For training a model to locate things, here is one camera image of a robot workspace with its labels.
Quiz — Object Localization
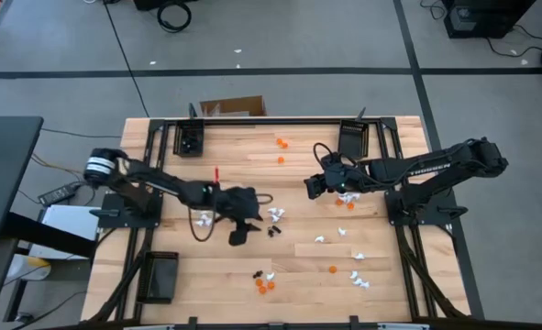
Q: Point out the black equipment box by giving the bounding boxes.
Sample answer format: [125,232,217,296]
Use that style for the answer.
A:
[132,0,199,12]

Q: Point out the black cable coil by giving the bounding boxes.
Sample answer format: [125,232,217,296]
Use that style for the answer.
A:
[156,0,194,34]

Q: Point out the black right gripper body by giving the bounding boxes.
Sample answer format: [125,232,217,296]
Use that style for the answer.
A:
[303,154,348,201]

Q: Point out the left arm cable loop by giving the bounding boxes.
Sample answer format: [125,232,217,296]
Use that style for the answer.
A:
[186,204,218,244]

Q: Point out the yellow floor cable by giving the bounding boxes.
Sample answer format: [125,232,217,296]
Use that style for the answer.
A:
[29,152,88,178]

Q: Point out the thin black floor cable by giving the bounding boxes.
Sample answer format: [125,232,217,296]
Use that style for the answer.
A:
[39,126,123,139]

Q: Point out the black monitor left edge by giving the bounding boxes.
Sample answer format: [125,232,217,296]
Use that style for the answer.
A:
[0,115,45,244]

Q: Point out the white box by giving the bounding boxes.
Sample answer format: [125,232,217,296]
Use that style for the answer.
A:
[28,203,103,261]

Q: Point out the white and yellow bag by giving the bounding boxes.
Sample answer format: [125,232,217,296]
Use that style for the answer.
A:
[4,254,53,282]

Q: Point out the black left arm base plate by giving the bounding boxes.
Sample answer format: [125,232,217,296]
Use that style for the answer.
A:
[89,192,164,230]

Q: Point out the black desk leg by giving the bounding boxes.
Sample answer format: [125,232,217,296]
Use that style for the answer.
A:
[3,211,98,260]

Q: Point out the arm cable loop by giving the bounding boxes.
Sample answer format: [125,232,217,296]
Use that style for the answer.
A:
[312,141,357,169]
[186,204,218,244]

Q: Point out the black cable by case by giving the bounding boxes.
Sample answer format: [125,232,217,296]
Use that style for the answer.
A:
[484,23,542,59]

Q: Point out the black equipment case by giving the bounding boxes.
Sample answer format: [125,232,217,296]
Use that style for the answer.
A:
[441,0,538,40]

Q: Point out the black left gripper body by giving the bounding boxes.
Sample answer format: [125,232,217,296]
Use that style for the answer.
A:
[213,184,263,248]

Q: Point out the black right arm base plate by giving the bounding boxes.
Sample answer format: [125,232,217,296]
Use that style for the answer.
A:
[384,189,470,227]

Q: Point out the black power strip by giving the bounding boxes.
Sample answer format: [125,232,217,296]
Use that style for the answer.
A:
[37,181,82,207]

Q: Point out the brown cardboard box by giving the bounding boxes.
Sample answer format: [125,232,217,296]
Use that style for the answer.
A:
[200,94,268,118]

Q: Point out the black plastic tray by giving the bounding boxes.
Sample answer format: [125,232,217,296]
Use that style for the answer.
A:
[136,250,181,305]
[337,118,371,161]
[172,118,206,159]

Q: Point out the right arm cable loop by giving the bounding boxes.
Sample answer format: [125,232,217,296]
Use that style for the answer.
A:
[312,141,357,169]

